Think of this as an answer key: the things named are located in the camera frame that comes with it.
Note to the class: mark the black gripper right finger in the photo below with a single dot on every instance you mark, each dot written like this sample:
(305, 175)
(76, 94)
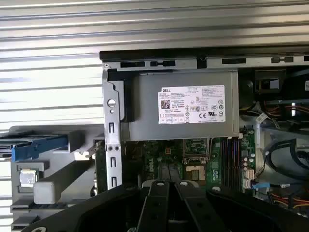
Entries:
(190, 200)

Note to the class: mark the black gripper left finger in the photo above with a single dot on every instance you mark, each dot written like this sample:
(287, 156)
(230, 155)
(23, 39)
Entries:
(157, 198)

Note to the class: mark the black RAM slot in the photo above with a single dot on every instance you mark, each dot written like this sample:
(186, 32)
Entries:
(233, 164)
(228, 164)
(238, 164)
(223, 164)

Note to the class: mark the blue RAM stick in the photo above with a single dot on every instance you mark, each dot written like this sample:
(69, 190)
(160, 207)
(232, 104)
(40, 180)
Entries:
(48, 206)

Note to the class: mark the CPU socket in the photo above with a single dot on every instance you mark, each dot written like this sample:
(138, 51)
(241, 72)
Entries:
(195, 172)

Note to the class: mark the metal socket cover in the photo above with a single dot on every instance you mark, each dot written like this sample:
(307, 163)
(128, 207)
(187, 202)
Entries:
(185, 155)

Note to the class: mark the green motherboard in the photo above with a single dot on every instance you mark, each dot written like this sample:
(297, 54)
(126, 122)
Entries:
(216, 154)

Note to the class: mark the green graphics card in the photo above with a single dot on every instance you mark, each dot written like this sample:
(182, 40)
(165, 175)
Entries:
(100, 169)

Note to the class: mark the grey power supply unit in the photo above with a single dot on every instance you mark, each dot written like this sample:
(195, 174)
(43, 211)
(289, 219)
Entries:
(144, 108)

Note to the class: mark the grey plastic parts rack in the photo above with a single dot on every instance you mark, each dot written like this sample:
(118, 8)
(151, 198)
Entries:
(70, 169)

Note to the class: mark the silver CPU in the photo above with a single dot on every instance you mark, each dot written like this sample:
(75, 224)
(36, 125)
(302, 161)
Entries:
(28, 178)

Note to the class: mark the black open PC case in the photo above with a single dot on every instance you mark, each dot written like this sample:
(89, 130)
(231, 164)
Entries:
(154, 54)

